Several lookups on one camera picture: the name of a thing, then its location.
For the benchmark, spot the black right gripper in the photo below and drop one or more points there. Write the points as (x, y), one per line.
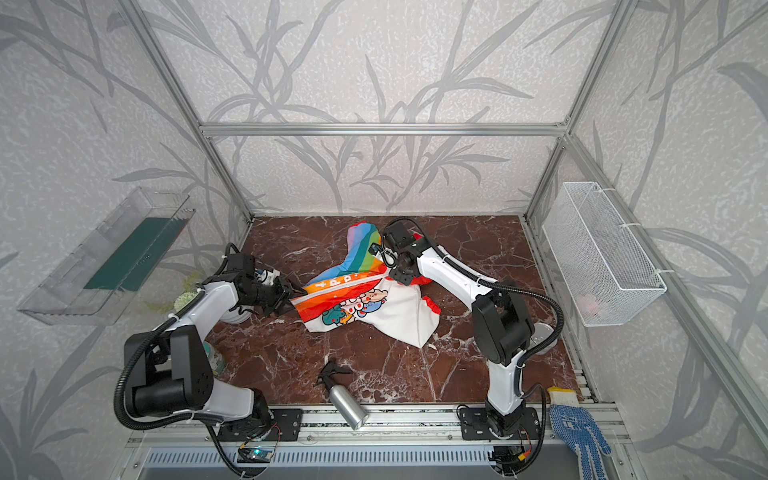
(402, 269)

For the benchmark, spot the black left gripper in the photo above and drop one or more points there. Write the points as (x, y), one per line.
(280, 293)

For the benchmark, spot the white colourful children's jacket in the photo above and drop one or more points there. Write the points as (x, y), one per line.
(361, 289)

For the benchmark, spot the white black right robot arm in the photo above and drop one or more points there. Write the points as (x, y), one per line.
(502, 326)

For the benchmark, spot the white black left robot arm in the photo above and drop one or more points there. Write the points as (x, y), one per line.
(167, 377)

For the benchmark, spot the small potted flower plant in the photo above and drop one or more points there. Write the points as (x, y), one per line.
(190, 285)

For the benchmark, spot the silver spray bottle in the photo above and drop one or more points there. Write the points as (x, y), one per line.
(340, 397)

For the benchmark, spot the silver metal tin can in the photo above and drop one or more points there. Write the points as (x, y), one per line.
(542, 331)

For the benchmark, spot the blue white work glove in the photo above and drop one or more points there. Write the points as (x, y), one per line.
(576, 427)

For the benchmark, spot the clear plastic wall shelf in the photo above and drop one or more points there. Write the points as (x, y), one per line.
(95, 284)

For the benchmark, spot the white wire mesh basket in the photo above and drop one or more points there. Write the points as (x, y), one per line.
(609, 276)

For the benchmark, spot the aluminium frame profile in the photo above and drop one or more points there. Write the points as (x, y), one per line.
(742, 391)

